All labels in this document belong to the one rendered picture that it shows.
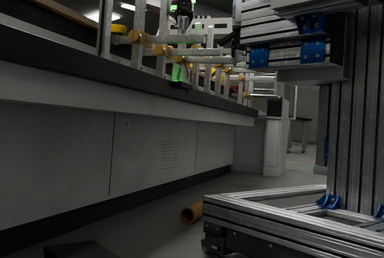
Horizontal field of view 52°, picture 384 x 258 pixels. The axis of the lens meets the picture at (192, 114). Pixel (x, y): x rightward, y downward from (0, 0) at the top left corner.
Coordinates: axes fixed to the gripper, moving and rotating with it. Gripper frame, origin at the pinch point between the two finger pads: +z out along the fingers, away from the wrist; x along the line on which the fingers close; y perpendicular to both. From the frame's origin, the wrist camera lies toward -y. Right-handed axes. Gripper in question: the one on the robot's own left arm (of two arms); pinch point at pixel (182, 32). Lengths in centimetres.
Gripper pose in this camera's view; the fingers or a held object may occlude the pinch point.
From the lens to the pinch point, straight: 197.6
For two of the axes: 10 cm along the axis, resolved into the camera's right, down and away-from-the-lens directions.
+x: 10.0, 0.7, 0.1
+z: -0.7, 10.0, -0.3
